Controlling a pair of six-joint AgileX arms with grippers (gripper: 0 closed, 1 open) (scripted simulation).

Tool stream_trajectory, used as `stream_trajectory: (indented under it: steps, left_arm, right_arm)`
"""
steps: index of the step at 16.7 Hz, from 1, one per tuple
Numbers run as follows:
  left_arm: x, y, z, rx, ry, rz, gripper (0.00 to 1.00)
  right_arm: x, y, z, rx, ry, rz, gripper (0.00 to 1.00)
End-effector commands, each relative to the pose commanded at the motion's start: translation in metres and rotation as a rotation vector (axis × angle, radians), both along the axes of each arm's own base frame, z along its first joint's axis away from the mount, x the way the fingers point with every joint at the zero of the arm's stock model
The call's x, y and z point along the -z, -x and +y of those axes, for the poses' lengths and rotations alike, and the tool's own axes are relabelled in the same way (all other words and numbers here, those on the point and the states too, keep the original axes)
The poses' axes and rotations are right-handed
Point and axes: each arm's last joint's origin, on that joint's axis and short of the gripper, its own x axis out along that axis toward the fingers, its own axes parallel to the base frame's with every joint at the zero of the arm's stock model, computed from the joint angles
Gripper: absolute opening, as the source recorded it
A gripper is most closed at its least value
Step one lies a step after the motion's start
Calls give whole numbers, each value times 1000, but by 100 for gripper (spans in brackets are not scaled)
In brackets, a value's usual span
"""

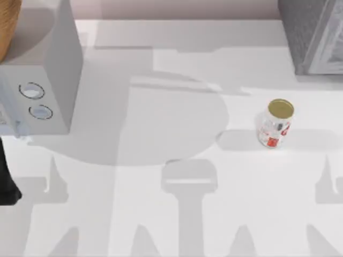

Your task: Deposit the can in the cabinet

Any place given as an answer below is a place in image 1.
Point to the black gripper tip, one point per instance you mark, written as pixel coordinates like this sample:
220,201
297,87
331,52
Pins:
8,182

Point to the woven brown basket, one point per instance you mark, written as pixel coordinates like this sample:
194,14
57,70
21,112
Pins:
8,24

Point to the round microwave knob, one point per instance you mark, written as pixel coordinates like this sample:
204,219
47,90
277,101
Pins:
40,111
31,90

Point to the pale microwave oven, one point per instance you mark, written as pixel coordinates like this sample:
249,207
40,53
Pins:
56,80

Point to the red and white can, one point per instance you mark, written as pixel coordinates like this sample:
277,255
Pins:
274,125

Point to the grey cabinet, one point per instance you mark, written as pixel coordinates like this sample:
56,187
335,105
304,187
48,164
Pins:
308,34

